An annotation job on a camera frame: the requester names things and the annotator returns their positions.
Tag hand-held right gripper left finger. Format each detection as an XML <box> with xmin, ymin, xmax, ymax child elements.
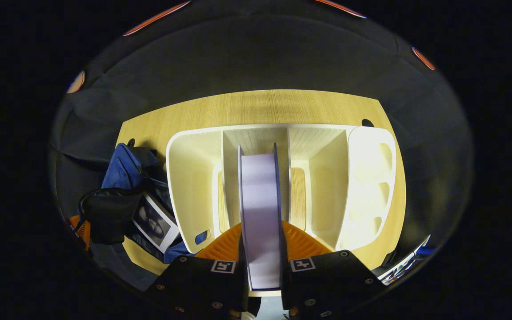
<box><xmin>145</xmin><ymin>222</ymin><xmax>250</xmax><ymax>319</ymax></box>

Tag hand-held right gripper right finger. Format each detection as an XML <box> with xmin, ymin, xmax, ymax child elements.
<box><xmin>280</xmin><ymin>221</ymin><xmax>388</xmax><ymax>320</ymax></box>

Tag white portrait cover book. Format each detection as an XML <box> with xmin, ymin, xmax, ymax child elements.
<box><xmin>131</xmin><ymin>192</ymin><xmax>181</xmax><ymax>254</ymax></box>

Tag blue schoolbag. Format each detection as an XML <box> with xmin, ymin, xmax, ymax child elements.
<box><xmin>78</xmin><ymin>142</ymin><xmax>196</xmax><ymax>266</ymax></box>

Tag blue cover book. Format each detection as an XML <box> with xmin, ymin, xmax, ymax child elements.
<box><xmin>237</xmin><ymin>142</ymin><xmax>289</xmax><ymax>292</ymax></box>

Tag white bookshelf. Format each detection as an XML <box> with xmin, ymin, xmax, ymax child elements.
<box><xmin>166</xmin><ymin>124</ymin><xmax>397</xmax><ymax>254</ymax></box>

